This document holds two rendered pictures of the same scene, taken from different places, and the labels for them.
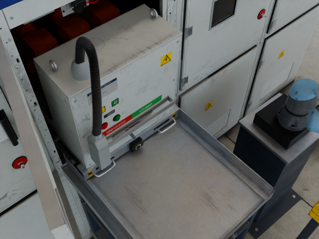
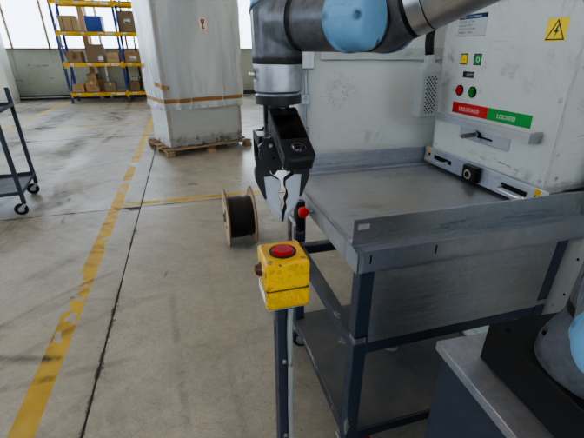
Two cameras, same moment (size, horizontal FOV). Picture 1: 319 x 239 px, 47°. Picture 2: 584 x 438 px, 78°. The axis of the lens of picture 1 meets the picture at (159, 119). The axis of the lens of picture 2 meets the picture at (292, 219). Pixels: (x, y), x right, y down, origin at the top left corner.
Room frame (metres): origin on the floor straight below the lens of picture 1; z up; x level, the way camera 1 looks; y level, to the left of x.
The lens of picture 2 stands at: (0.89, -1.17, 1.23)
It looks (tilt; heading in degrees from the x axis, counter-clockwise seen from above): 25 degrees down; 115
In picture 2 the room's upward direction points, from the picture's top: straight up
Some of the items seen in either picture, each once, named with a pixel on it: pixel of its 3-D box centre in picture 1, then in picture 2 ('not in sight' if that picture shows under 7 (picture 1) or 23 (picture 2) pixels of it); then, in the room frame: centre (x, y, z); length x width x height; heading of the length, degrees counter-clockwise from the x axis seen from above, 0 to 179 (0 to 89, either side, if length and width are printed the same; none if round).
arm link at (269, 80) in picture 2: not in sight; (275, 80); (0.62, -0.65, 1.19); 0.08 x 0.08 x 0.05
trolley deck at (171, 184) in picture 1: (165, 182); (412, 199); (0.78, -0.03, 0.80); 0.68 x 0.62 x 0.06; 41
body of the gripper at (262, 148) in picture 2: not in sight; (277, 132); (0.62, -0.64, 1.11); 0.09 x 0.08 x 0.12; 130
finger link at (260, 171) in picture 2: not in sight; (268, 173); (0.61, -0.67, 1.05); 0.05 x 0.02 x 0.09; 40
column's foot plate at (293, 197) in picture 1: (254, 193); not in sight; (1.14, -0.63, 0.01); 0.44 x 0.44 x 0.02; 38
